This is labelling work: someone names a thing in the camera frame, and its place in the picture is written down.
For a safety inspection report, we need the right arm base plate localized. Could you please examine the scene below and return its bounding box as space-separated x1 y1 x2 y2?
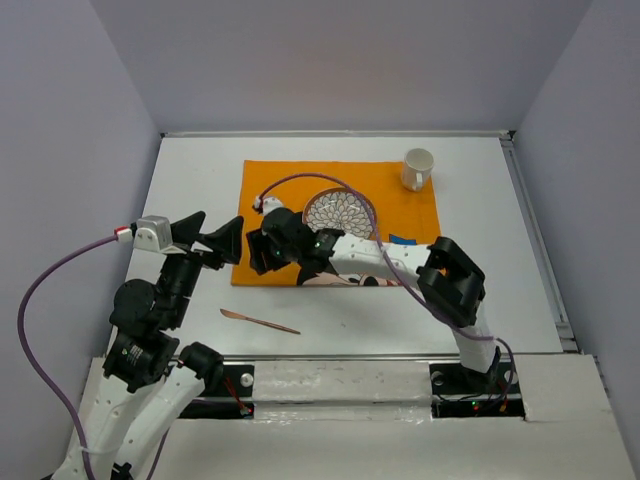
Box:
429 362 526 419

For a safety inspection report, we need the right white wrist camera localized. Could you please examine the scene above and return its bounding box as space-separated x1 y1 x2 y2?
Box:
252 196 284 216

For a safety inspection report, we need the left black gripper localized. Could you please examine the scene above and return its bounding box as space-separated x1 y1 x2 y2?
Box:
160 209 245 325

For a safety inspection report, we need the purple cable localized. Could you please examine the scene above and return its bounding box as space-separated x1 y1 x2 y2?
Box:
254 172 519 416
17 234 176 480

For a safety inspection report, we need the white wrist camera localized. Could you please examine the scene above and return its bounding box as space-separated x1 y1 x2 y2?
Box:
114 215 183 255
252 196 284 216

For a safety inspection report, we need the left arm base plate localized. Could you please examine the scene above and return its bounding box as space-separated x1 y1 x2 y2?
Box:
179 363 255 420

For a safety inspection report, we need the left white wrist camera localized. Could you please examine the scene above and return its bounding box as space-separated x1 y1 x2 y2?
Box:
114 215 183 255

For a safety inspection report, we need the white ceramic mug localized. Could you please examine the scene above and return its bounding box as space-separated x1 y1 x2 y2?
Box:
401 148 435 192

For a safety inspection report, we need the orange Mickey Mouse placemat cloth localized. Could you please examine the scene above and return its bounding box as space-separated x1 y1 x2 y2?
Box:
229 159 442 289

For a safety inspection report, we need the floral patterned plate copper rim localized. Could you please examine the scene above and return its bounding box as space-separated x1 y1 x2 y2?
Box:
303 187 376 239

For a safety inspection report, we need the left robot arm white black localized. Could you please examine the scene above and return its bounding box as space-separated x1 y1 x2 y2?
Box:
53 211 244 479

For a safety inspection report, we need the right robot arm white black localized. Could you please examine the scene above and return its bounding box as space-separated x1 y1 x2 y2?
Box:
246 206 500 392

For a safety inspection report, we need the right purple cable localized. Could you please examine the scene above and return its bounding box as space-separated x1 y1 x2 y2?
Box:
254 172 519 416

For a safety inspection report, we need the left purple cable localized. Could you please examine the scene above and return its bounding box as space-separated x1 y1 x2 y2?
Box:
17 234 176 480

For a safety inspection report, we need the aluminium rail front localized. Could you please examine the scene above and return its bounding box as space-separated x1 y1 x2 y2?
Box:
223 351 583 364

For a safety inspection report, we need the copper knife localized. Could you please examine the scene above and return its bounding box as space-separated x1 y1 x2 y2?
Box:
219 308 301 335

